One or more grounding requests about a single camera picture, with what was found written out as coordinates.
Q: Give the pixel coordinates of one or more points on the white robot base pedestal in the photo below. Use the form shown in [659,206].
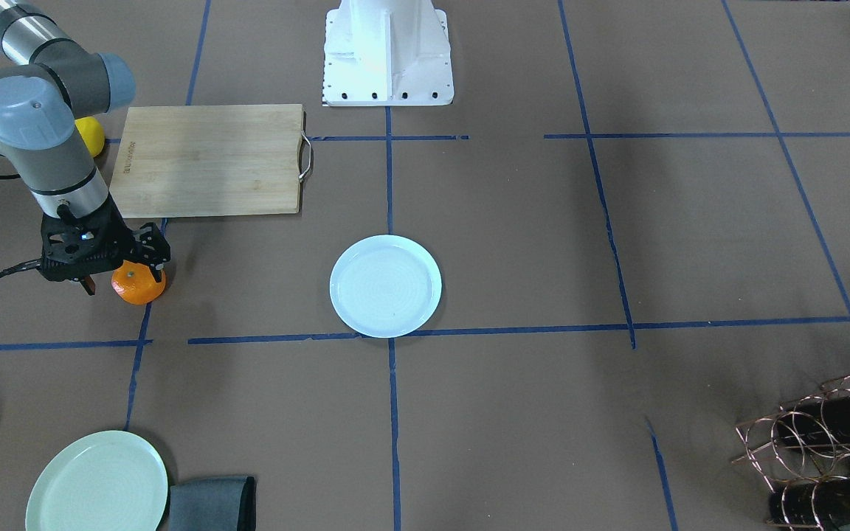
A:
[387,53]

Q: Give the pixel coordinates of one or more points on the wooden cutting board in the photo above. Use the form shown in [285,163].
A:
[186,161]

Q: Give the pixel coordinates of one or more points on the dark wine bottle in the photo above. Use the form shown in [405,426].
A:
[818,423]
[823,504]

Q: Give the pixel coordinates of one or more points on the dark wine bottle lower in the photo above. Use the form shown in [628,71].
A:
[823,504]

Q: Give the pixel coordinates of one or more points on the orange fruit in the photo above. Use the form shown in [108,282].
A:
[134,285]

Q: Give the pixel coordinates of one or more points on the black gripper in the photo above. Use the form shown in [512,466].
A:
[149,247]

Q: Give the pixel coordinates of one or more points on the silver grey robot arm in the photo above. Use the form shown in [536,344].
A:
[53,82]

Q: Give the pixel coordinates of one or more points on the light green plate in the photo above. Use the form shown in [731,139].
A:
[109,480]

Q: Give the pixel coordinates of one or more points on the dark grey folded cloth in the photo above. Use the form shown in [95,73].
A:
[214,503]

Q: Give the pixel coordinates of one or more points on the dark wine bottle upper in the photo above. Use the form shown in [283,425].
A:
[818,423]

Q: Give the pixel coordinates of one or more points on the yellow lemon upper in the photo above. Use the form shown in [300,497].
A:
[93,134]

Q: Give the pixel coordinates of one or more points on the copper wire bottle rack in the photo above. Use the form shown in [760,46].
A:
[802,452]

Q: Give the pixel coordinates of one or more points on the light blue plate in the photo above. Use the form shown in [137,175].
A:
[385,286]

